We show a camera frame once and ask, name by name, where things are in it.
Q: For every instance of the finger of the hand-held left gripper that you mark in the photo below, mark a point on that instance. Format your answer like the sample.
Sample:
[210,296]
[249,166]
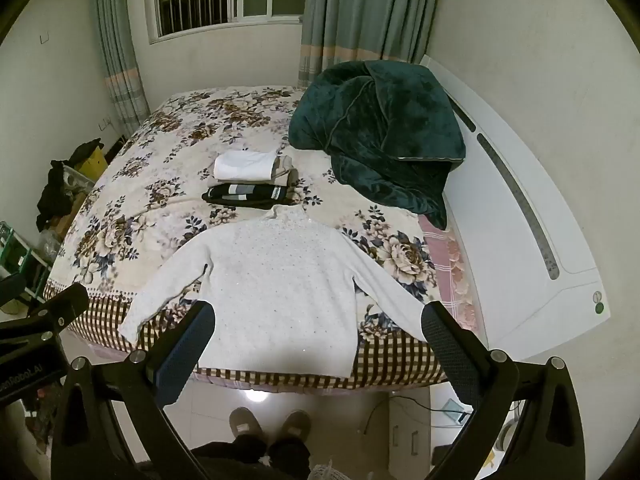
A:
[59,307]

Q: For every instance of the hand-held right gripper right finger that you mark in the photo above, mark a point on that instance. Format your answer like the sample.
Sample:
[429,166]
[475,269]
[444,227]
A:
[446,346]

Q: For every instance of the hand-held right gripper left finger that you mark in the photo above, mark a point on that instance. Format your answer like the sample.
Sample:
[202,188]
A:
[186,346]

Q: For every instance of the white knit sweater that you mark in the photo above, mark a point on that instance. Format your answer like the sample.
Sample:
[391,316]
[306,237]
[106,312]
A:
[280,290]

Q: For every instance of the black clothes pile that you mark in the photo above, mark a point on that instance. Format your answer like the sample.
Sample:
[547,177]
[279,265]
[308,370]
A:
[62,185]

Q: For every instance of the green plastic crate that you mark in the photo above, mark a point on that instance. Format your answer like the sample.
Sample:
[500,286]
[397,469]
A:
[17,255]

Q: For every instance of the pink floral bed sheet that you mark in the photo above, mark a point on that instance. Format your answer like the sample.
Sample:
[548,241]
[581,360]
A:
[452,272]

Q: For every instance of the white bedside cabinet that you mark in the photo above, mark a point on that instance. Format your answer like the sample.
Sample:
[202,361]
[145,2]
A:
[405,430]

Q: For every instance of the grey slipper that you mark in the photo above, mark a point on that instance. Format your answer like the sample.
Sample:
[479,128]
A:
[243,422]
[295,425]

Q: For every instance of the person's black trouser legs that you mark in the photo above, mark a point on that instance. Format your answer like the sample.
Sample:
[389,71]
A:
[255,457]

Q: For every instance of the yellow cardboard box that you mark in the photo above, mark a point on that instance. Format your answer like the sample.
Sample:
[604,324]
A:
[95,162]

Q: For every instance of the white bed headboard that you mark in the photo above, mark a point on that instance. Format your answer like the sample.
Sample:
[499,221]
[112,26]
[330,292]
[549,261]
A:
[510,200]

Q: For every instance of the folded black striped garment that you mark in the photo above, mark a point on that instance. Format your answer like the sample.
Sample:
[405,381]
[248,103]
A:
[245,194]

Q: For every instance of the folded white garment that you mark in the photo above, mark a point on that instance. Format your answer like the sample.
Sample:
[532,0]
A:
[243,165]

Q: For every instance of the folded beige garment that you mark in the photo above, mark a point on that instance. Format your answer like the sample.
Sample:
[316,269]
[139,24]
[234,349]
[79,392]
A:
[282,170]

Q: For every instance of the dark green plush blanket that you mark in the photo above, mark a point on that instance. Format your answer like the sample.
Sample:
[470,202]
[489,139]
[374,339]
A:
[380,130]

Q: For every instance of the grey-green curtain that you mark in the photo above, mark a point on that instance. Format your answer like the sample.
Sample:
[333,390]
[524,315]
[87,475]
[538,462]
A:
[120,55]
[372,7]

